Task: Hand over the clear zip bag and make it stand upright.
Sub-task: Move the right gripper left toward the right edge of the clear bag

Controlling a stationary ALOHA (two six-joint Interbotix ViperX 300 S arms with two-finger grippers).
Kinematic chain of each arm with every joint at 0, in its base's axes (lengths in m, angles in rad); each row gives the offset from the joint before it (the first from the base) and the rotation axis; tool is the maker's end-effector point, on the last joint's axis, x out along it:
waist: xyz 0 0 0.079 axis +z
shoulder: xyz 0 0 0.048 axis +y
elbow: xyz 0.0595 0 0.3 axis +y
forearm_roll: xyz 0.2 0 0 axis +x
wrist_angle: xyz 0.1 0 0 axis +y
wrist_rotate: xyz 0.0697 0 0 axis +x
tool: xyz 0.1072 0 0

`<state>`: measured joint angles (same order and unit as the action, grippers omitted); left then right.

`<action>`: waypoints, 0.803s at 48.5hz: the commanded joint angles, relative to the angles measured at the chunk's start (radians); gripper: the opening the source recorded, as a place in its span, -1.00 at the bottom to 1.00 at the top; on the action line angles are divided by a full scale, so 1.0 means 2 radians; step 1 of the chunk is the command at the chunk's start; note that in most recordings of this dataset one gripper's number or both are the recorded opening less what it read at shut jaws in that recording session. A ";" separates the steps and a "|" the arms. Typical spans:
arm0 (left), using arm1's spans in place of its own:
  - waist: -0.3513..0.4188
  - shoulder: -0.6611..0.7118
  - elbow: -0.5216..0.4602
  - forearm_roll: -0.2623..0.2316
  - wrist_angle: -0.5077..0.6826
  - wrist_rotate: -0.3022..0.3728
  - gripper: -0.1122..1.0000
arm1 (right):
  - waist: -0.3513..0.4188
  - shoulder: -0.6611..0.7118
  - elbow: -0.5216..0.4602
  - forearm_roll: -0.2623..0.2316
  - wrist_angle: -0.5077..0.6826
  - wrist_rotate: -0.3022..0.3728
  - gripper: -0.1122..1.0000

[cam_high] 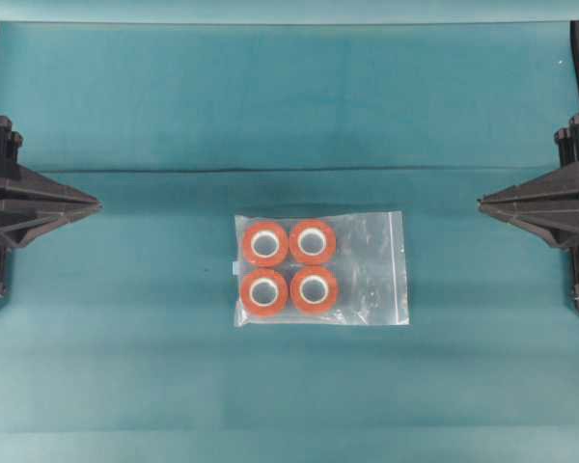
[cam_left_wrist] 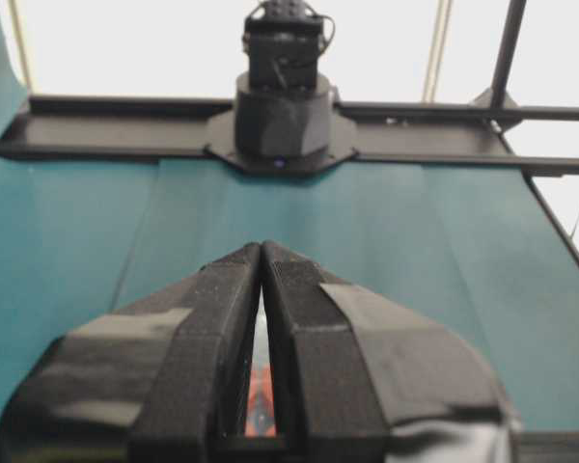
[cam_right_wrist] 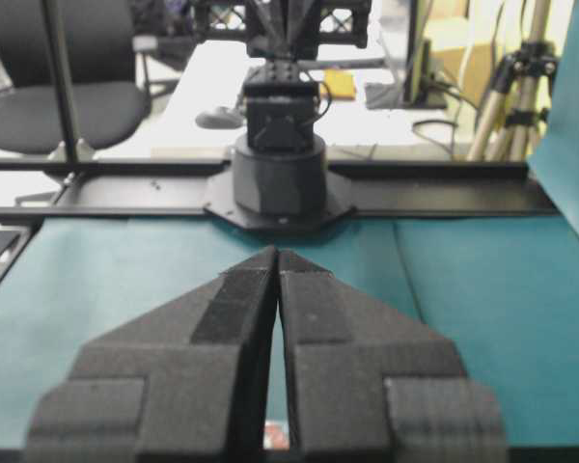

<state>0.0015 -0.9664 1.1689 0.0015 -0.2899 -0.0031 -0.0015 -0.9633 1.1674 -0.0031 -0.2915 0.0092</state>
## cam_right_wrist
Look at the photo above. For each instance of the teal backdrop board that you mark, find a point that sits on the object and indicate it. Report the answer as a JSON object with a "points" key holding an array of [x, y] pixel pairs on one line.
{"points": [[556, 160]]}

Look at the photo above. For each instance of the black aluminium frame rail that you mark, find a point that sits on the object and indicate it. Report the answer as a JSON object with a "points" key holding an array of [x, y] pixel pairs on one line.
{"points": [[124, 188]]}

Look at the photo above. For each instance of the yellow notepad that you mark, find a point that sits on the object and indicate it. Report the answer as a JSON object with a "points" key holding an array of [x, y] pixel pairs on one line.
{"points": [[339, 84]]}

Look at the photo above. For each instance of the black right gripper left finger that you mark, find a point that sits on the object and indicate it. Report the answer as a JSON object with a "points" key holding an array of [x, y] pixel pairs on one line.
{"points": [[184, 382]]}

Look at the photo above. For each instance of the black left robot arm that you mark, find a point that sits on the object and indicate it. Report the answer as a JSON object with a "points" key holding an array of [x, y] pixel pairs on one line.
{"points": [[279, 170]]}

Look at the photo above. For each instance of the black computer mouse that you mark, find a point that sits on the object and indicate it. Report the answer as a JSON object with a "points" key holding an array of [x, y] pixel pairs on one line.
{"points": [[219, 118]]}

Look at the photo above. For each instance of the black vertical frame post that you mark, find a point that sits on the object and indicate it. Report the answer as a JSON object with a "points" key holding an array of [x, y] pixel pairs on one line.
{"points": [[59, 66]]}

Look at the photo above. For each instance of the black office chair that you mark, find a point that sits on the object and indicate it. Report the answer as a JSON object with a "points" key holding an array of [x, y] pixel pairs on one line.
{"points": [[72, 67]]}

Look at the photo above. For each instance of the white desk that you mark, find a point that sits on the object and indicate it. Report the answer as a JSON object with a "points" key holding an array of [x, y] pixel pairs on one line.
{"points": [[214, 76]]}

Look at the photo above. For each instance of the silver camera tripod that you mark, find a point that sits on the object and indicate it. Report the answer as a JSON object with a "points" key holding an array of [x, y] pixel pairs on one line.
{"points": [[508, 126]]}

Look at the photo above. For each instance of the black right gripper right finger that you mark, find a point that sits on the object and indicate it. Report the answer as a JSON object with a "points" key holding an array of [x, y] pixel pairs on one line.
{"points": [[367, 383]]}

